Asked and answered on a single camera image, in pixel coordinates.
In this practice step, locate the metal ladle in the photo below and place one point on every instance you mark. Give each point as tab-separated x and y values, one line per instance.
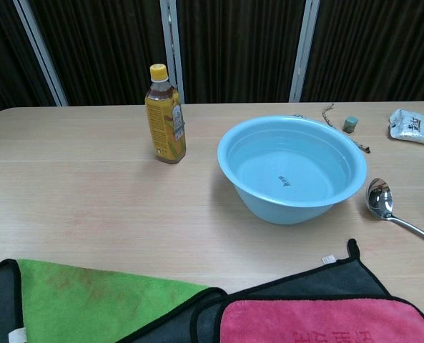
379	198

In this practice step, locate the light blue bowl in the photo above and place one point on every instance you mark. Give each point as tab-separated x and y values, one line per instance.
290	168

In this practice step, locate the yellow tea bottle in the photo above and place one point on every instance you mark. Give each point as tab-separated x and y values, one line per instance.
165	128

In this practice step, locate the small green cube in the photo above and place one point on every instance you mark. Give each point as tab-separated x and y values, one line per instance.
350	124

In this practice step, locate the green and black cloth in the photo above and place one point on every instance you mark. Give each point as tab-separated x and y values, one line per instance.
90	303

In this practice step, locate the pink and black cloth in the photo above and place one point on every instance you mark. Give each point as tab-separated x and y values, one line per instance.
322	321

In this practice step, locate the white snack bag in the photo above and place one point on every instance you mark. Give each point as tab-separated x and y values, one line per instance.
412	128

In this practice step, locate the grey partition post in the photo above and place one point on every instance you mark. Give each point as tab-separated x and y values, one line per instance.
172	46
41	53
304	50

